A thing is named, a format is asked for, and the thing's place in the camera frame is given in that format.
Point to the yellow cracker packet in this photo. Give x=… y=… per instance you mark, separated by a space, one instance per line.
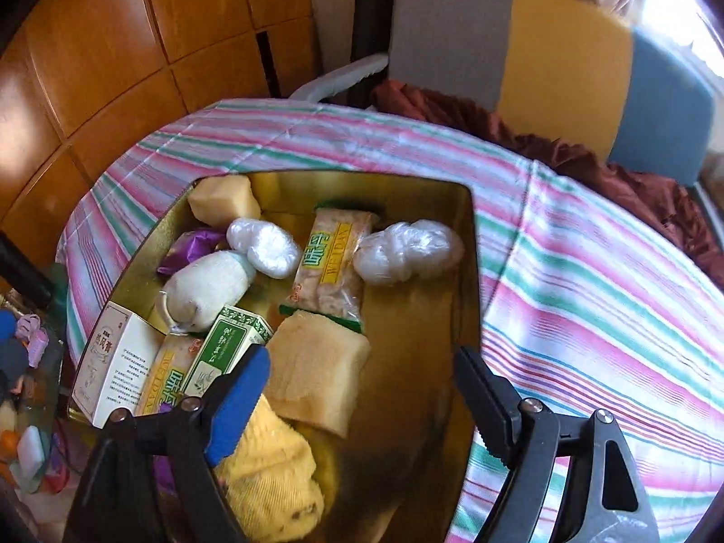
x=167 y=379
x=331 y=263

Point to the green and white box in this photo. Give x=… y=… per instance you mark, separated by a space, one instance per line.
x=226 y=350

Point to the black metal bar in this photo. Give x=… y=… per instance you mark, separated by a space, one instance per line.
x=22 y=271

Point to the yellow plush toy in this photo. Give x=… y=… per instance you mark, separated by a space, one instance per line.
x=271 y=475

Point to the wooden wardrobe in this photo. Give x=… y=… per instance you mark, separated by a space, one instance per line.
x=113 y=51

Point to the white medicine box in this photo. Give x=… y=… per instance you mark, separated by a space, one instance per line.
x=113 y=362

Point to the pink hair clip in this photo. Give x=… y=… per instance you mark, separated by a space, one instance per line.
x=31 y=336

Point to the gold rectangular box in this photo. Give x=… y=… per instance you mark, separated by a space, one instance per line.
x=407 y=350

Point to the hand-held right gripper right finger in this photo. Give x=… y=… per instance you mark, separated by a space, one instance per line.
x=486 y=401

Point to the small white plastic bag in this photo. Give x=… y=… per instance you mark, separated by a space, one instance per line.
x=263 y=246

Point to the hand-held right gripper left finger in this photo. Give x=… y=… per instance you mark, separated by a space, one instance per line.
x=237 y=407

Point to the grey yellow blue chair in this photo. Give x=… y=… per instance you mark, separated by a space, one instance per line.
x=554 y=56

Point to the dark red cloth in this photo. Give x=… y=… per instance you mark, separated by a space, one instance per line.
x=565 y=152

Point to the purple foil packet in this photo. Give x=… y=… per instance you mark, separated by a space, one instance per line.
x=189 y=246

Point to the white fluffy pouch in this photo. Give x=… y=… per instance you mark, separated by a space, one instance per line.
x=206 y=291

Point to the large white plastic bag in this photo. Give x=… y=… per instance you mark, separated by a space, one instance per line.
x=407 y=251

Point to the striped tablecloth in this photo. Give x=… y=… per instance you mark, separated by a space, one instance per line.
x=565 y=271

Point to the yellow sponge block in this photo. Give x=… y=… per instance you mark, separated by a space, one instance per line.
x=223 y=198
x=317 y=373

